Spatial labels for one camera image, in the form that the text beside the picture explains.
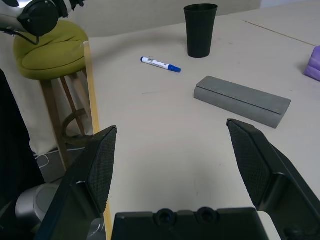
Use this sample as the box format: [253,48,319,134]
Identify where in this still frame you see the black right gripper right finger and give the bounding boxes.
[226,118,320,240]

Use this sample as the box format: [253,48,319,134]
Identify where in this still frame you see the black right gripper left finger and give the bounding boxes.
[34,125,118,240]

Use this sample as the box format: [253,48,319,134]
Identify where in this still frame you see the grey glasses case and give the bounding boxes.
[193,76,293,130]

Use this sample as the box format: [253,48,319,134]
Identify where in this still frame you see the blue capped whiteboard marker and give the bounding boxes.
[139,56,182,74]

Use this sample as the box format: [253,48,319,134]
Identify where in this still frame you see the silver robot right leg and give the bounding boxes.
[14,184,62,227]

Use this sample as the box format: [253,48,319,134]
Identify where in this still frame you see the black robot waist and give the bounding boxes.
[0,67,46,213]

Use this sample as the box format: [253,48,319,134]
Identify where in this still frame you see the purple tissue pack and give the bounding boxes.
[303,44,320,82]

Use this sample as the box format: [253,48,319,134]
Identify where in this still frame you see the green cushion wooden stool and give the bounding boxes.
[12,19,101,171]

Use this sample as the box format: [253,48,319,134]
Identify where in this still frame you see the black pen holder cup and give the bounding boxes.
[183,3,219,59]

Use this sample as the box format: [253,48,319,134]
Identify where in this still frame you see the white floor cable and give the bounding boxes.
[33,147,86,174]

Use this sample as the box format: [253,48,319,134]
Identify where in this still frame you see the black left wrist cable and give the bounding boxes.
[0,27,41,46]

